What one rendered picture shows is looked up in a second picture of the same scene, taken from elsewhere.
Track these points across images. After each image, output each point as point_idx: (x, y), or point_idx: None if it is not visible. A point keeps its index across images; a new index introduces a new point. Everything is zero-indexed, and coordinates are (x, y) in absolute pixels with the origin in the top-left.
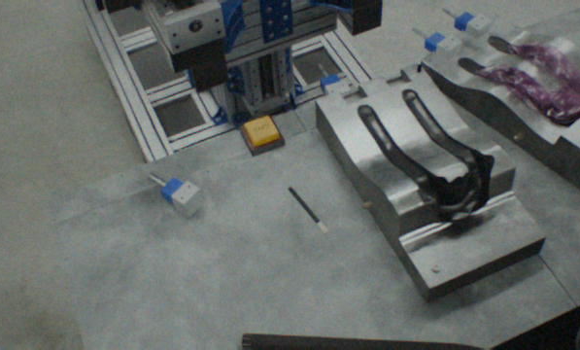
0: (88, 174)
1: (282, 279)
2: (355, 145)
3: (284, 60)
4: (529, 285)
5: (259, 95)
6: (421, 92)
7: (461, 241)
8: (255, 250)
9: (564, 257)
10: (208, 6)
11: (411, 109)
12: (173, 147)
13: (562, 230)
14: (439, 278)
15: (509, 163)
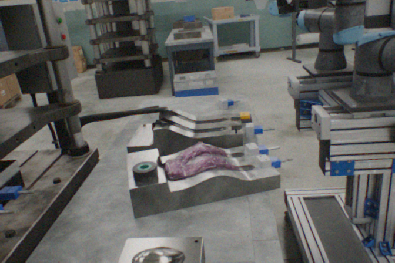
0: None
1: None
2: (208, 117)
3: (358, 192)
4: (120, 153)
5: (349, 201)
6: (221, 131)
7: (147, 131)
8: (195, 115)
9: (119, 163)
10: (294, 80)
11: (215, 128)
12: (342, 195)
13: None
14: (140, 125)
15: (156, 128)
